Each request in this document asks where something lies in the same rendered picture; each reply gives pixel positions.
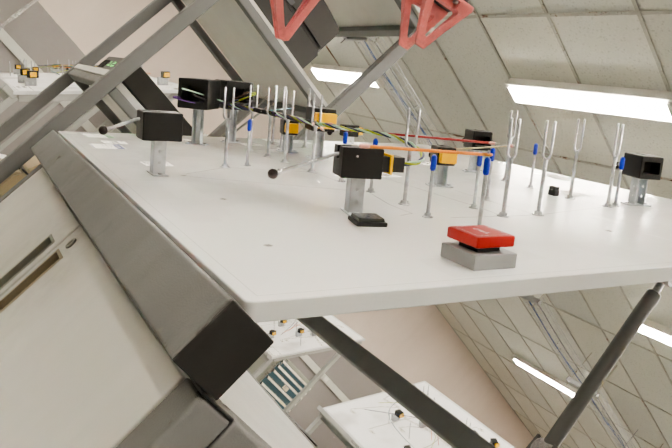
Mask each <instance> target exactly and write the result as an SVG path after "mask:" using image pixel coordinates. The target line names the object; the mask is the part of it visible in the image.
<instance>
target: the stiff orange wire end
mask: <svg viewBox="0 0 672 448"><path fill-rule="evenodd" d="M352 146H358V147H359V148H365V149H369V148H375V149H390V150H404V151H418V152H433V153H447V154H461V155H476V156H493V154H492V153H489V154H487V153H486V152H483V153H480V152H466V151H452V150H437V149H423V148H409V147H395V146H381V145H370V144H363V143H361V144H359V145H355V144H352Z"/></svg>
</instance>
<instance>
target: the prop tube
mask: <svg viewBox="0 0 672 448"><path fill-rule="evenodd" d="M660 298H661V295H660V294H659V293H658V292H656V291H654V290H652V289H647V290H646V292H645V293H644V295H643V296H642V297H641V299H640V300H639V302H638V303H637V305H636V306H635V308H634V309H633V310H632V312H631V313H630V315H629V316H628V318H627V319H626V321H625V322H624V324H623V325H622V326H621V328H620V329H619V331H618V332H617V334H616V335H615V337H614V338H613V339H612V341H611V342H610V344H609V345H608V347H607V348H606V350H605V351H604V353H603V354H602V355H601V357H600V358H599V360H598V361H597V363H596V364H595V366H594V367H593V369H592V370H591V371H590V373H589V374H588V376H587V377H586V379H585V380H584V382H583V383H582V384H581V386H580V387H579V389H578V390H577V392H576V393H575V395H574V396H573V398H572V399H571V400H570V402H569V403H568V405H567V406H566V408H565V409H564V411H563V412H562V413H561V415H560V416H559V418H558V419H557V421H556V422H555V424H554V425H553V427H552V428H551V429H550V431H549V432H548V434H547V435H546V437H545V438H542V437H540V438H537V439H536V440H534V441H533V443H532V444H531V446H530V448H552V446H553V445H556V446H557V447H559V446H560V444H561V443H562V442H563V440H564V439H565V437H566V436H567V434H568V433H569V431H570V430H571V428H572V427H573V425H574V424H575V423H576V421H577V420H578V418H579V417H580V415H581V414H582V412H583V411H584V409H585V408H586V406H587V405H588V403H589V402H590V401H591V399H592V398H593V396H594V395H595V393H596V392H597V390H598V389H599V387H600V386H601V384H602V383H603V382H604V380H605V379H606V377H607V376H608V374H609V373H610V371H611V370H612V368H613V367H614V365H615V364H616V362H617V361H618V360H619V358H620V357H621V355H622V354H623V352H624V351H625V349H626V348H627V346H628V345H629V343H630V342H631V341H632V339H633V338H634V336H635V335H636V333H637V332H638V330H639V329H640V327H641V326H642V324H643V323H644V322H645V320H646V319H647V317H648V316H649V314H650V313H651V311H652V310H653V308H654V307H655V305H656V304H657V302H658V301H659V300H660Z"/></svg>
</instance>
